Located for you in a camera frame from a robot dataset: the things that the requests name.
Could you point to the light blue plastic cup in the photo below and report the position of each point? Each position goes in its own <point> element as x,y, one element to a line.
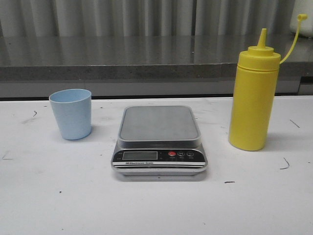
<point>72,111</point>

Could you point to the yellow squeeze bottle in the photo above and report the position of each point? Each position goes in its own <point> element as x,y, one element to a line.
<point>254,90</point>

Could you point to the silver digital kitchen scale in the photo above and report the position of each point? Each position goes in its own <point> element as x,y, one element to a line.
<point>159,141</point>

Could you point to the grey stone counter ledge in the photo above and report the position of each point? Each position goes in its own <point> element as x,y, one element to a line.
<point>121,67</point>

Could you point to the white container in background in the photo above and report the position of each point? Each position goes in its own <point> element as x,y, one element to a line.
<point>303,7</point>

